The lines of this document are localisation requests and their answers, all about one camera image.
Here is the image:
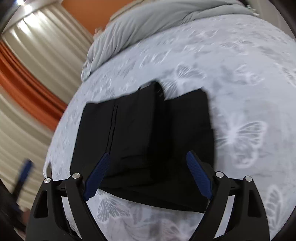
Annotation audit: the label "black pants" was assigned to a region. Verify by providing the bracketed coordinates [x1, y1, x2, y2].
[70, 81, 215, 213]

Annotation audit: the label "cream and orange curtain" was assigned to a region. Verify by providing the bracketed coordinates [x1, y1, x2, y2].
[1, 1, 92, 209]

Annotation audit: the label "butterfly print bed sheet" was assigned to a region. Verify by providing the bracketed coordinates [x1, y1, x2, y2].
[45, 15, 295, 240]

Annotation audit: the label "grey duvet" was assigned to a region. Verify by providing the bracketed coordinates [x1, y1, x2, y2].
[81, 0, 254, 81]

